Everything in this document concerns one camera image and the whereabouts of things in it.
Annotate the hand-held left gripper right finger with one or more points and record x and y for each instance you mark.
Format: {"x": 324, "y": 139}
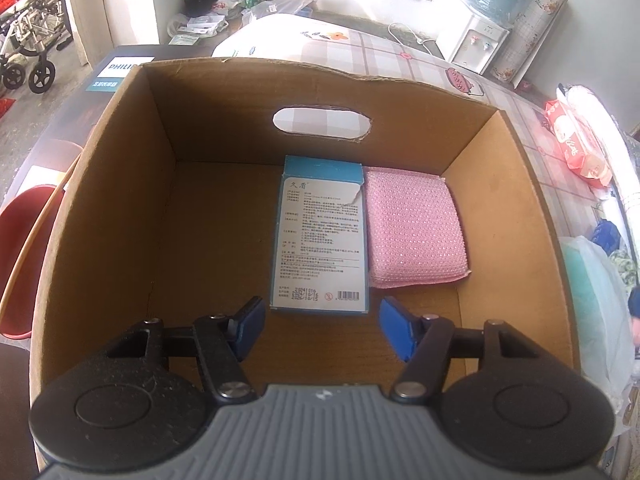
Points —
{"x": 397, "y": 327}

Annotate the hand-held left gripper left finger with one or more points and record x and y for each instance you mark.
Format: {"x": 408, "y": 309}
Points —
{"x": 250, "y": 325}

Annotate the brown cardboard box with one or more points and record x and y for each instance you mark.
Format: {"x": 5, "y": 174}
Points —
{"x": 200, "y": 235}

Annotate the green cloth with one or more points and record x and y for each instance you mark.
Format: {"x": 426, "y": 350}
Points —
{"x": 625, "y": 267}

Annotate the pink mesh sponge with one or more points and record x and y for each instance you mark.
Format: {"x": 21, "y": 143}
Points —
{"x": 415, "y": 230}

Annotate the light blue paper carton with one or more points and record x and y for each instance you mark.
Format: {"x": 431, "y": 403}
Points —
{"x": 320, "y": 240}

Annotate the white plastic bag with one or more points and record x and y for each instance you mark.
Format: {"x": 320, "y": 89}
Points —
{"x": 595, "y": 300}

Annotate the red wet wipes pack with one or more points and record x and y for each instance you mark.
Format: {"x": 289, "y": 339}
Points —
{"x": 575, "y": 145}

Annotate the white grey fleece blanket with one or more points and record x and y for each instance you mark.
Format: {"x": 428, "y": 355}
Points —
{"x": 600, "y": 115}

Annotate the pile of white packets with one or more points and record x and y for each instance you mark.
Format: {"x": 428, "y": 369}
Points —
{"x": 197, "y": 30}

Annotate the clear plastic bags pile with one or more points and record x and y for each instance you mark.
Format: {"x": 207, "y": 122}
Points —
{"x": 285, "y": 5}

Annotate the black bag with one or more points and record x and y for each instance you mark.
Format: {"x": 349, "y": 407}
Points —
{"x": 205, "y": 0}

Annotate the rolled printed mat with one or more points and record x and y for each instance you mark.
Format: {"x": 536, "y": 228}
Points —
{"x": 535, "y": 25}

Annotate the wheelchair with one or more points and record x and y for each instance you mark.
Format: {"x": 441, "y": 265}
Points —
{"x": 25, "y": 35}

